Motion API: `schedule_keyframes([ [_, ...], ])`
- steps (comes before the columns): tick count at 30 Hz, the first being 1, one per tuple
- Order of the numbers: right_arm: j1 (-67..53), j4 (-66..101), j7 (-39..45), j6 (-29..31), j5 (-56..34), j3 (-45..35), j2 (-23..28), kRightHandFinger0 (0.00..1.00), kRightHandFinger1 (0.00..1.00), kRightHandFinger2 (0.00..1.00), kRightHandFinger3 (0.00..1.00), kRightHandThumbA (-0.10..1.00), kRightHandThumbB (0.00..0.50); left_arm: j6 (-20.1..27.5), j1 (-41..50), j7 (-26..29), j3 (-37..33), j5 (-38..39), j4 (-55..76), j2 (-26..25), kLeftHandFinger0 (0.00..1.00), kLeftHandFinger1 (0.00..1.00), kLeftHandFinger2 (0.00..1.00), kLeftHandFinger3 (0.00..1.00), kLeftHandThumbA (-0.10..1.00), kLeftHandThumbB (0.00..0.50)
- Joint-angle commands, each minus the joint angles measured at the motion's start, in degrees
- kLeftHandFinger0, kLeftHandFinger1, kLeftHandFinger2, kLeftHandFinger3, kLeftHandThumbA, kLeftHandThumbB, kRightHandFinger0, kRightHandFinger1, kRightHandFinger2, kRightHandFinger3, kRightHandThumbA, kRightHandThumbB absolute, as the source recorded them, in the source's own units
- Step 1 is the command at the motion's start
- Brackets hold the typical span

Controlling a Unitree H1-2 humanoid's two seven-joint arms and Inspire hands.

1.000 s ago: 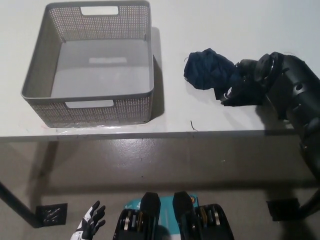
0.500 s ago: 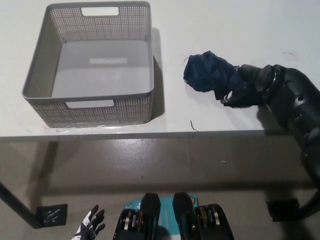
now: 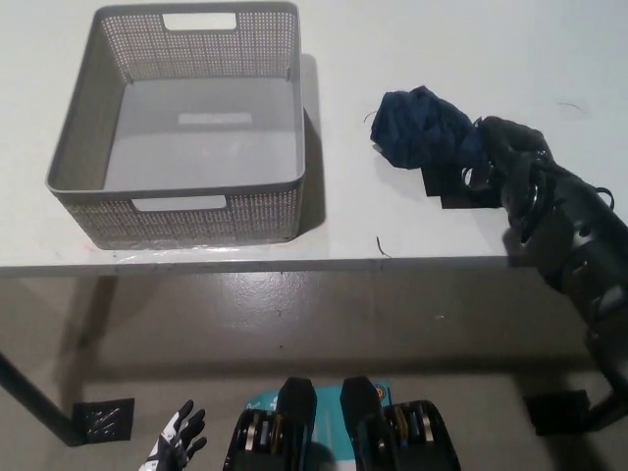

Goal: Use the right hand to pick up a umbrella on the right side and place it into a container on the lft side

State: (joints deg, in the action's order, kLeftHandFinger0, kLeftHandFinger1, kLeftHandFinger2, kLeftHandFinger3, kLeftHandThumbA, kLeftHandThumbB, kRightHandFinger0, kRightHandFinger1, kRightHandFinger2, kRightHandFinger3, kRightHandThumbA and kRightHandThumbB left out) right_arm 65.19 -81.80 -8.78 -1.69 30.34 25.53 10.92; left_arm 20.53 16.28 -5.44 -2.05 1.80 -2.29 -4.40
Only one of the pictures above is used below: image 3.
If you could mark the black robot leg block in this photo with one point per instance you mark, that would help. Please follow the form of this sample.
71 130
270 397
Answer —
275 432
392 432

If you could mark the black tape patch on table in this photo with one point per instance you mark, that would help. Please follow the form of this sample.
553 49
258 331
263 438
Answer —
451 197

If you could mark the grey perforated plastic basket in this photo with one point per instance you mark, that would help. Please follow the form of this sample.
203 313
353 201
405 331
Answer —
196 221

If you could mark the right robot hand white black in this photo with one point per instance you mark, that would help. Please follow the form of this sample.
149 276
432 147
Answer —
515 152

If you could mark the black robot right leg block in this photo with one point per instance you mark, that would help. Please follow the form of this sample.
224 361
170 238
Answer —
392 432

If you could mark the black metal table leg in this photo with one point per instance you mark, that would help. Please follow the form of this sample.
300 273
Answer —
39 397

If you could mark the black robot left leg block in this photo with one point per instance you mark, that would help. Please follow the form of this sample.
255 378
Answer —
275 432

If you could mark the navy blue umbrella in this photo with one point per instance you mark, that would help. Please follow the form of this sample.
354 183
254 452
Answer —
417 127

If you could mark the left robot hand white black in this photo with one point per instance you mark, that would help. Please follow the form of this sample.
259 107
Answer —
172 446

